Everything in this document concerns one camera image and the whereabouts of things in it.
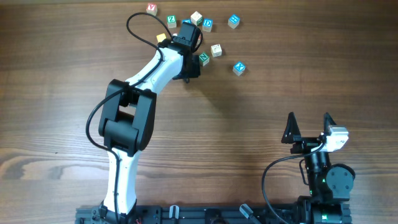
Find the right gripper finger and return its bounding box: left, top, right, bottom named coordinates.
left=281, top=112, right=301, bottom=144
left=323, top=113, right=336, bottom=134

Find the green N letter block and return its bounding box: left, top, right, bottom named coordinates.
left=199, top=52, right=210, bottom=67

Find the blue X letter block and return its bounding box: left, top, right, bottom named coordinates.
left=233, top=62, right=246, bottom=76

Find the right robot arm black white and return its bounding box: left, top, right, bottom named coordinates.
left=281, top=112, right=356, bottom=224

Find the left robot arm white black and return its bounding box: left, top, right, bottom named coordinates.
left=98, top=43, right=200, bottom=222

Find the plain picture wooden block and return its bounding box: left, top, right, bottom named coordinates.
left=211, top=44, right=223, bottom=57

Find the yellow top block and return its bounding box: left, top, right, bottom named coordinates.
left=156, top=34, right=167, bottom=43

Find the blue L letter block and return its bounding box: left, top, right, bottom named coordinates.
left=182, top=19, right=192, bottom=24

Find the blue D letter block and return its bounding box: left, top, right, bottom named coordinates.
left=202, top=18, right=213, bottom=32

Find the plain picture block top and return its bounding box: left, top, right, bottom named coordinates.
left=190, top=11, right=203, bottom=26

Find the green Z letter block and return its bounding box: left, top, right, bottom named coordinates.
left=167, top=15, right=177, bottom=28

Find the blue block far right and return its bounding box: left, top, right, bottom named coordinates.
left=228, top=14, right=240, bottom=29

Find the red Y letter block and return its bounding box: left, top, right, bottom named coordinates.
left=146, top=3, right=158, bottom=16

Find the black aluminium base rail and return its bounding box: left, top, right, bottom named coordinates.
left=75, top=203, right=352, bottom=224

